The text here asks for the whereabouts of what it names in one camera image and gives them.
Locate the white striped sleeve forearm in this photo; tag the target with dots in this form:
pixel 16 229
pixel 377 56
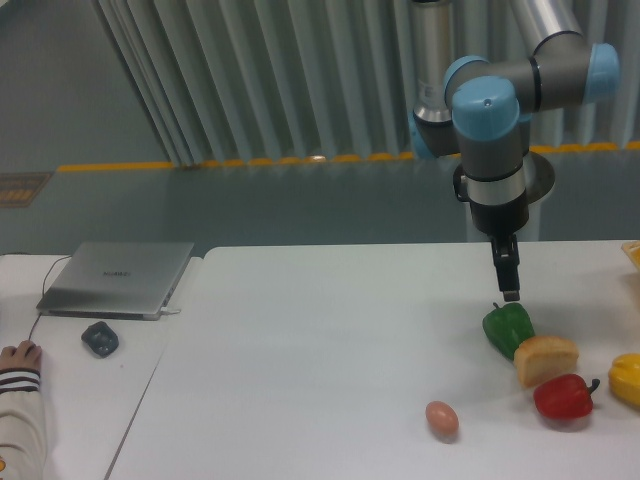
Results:
pixel 23 425

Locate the yellow bell pepper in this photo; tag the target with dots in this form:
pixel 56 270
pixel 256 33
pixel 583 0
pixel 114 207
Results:
pixel 624 378

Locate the red bell pepper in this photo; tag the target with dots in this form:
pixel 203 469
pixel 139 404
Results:
pixel 567 397

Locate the green bell pepper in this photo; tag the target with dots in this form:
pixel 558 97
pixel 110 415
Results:
pixel 507 327

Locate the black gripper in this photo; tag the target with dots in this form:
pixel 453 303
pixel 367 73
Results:
pixel 503 220

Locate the bread loaf piece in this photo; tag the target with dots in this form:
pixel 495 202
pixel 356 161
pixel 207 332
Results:
pixel 542 358

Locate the silver laptop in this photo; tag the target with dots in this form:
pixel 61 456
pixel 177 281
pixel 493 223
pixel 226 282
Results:
pixel 117 280

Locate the yellow basket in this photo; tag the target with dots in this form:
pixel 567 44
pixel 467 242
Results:
pixel 632 251

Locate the computer mouse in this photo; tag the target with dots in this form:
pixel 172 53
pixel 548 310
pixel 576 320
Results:
pixel 33 351

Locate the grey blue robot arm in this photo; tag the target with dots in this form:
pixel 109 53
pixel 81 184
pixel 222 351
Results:
pixel 478 109

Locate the brown egg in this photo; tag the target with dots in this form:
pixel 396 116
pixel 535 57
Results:
pixel 442 420

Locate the person's hand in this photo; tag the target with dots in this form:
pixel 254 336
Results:
pixel 13 357

